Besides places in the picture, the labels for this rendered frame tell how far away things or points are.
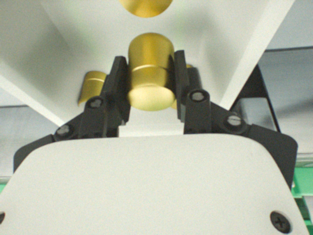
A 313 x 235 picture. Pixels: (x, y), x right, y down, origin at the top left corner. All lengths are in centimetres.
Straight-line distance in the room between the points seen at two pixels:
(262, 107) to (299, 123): 3
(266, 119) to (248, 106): 2
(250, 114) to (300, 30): 11
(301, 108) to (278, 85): 3
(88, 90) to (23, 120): 19
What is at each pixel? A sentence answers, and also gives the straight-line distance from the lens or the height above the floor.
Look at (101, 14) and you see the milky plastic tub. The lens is 18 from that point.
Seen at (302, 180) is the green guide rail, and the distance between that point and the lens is 22.
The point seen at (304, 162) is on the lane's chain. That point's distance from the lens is 23.
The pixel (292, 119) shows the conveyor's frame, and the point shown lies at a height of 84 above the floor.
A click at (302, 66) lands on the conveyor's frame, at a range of 26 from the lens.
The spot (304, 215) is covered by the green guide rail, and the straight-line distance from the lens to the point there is 31.
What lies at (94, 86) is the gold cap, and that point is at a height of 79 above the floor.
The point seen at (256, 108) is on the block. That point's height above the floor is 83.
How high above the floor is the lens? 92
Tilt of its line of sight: 26 degrees down
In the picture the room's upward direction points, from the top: 180 degrees clockwise
